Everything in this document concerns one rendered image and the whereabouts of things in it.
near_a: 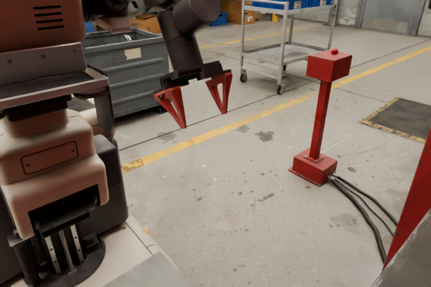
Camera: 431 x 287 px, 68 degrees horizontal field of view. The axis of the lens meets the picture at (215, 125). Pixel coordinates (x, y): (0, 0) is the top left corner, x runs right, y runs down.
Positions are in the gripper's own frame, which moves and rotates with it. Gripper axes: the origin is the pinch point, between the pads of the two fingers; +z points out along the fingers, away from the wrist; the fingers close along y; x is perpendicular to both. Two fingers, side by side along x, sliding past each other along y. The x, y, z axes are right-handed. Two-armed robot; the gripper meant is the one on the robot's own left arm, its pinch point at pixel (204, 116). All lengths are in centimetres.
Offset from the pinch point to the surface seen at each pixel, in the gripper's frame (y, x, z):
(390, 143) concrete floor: 212, 76, 73
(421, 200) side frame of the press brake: 53, -10, 40
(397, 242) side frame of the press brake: 53, 0, 55
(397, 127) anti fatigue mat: 241, 82, 69
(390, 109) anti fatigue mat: 275, 101, 59
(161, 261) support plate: -23.5, -21.0, 10.2
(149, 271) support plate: -25.0, -21.2, 10.3
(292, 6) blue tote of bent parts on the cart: 242, 152, -65
